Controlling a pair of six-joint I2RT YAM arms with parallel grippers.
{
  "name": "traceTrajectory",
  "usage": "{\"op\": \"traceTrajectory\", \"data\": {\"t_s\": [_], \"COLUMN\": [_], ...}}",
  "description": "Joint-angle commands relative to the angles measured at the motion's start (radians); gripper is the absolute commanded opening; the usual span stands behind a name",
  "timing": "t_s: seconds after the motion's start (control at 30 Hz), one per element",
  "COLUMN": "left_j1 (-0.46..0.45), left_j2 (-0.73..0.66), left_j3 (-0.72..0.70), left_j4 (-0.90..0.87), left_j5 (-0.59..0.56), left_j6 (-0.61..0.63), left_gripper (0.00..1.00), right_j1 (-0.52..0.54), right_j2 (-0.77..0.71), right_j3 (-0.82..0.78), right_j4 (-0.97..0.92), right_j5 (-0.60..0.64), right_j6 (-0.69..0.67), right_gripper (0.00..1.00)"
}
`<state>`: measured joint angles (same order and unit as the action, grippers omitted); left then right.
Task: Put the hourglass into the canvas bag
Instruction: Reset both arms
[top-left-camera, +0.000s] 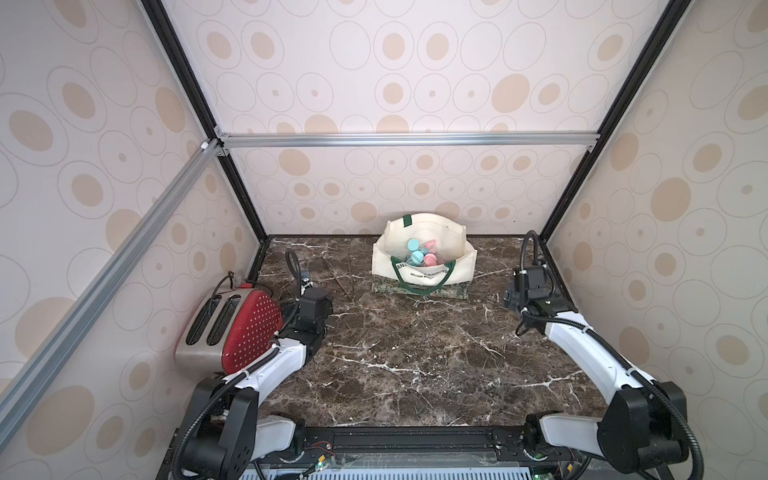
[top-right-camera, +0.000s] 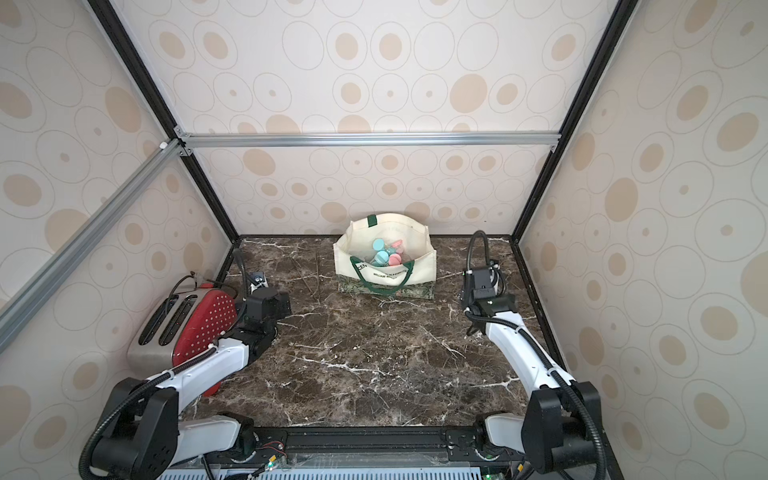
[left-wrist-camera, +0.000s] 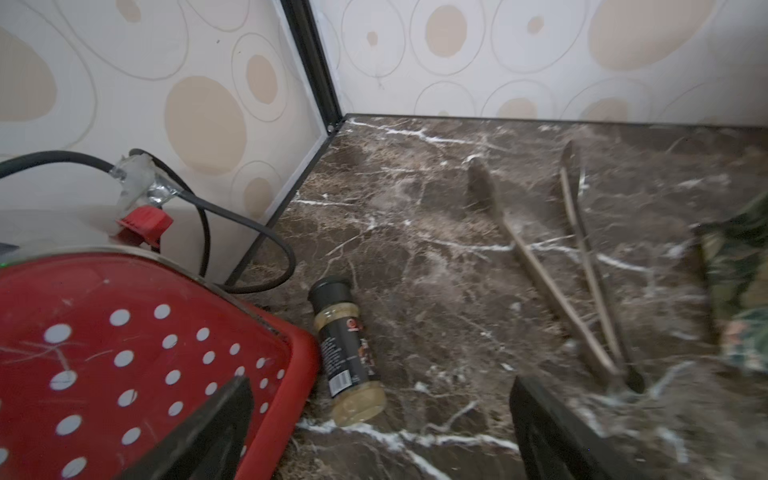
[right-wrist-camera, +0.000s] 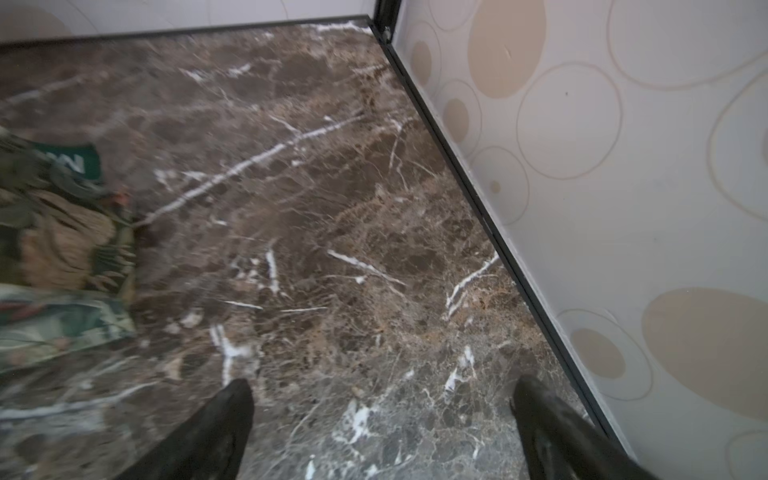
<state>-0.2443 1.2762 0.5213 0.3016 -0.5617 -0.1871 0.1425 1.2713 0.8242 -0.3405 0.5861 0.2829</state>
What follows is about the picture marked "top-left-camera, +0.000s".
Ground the teal hourglass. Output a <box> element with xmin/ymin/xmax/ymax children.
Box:
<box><xmin>406</xmin><ymin>238</ymin><xmax>425</xmax><ymax>266</ymax></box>

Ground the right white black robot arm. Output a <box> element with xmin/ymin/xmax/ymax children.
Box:
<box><xmin>502</xmin><ymin>231</ymin><xmax>705</xmax><ymax>479</ymax></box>

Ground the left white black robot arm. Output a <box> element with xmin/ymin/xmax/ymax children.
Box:
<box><xmin>169</xmin><ymin>249</ymin><xmax>333</xmax><ymax>479</ymax></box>

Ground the cream canvas tote bag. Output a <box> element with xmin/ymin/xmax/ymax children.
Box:
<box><xmin>372</xmin><ymin>213</ymin><xmax>477</xmax><ymax>296</ymax></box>

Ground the red and steel toaster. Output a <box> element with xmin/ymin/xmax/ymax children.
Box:
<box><xmin>174</xmin><ymin>284</ymin><xmax>284</xmax><ymax>381</ymax></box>

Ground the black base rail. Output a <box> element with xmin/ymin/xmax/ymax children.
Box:
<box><xmin>155</xmin><ymin>423</ymin><xmax>673</xmax><ymax>480</ymax></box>

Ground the aluminium frame rail back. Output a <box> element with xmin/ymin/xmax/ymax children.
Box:
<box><xmin>220</xmin><ymin>131</ymin><xmax>600</xmax><ymax>150</ymax></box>

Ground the aluminium frame rail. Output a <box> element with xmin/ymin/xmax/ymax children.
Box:
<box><xmin>0</xmin><ymin>139</ymin><xmax>222</xmax><ymax>445</ymax></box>
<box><xmin>220</xmin><ymin>131</ymin><xmax>600</xmax><ymax>150</ymax></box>

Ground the aluminium frame rail left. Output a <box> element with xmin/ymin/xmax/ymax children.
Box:
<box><xmin>0</xmin><ymin>139</ymin><xmax>222</xmax><ymax>445</ymax></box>

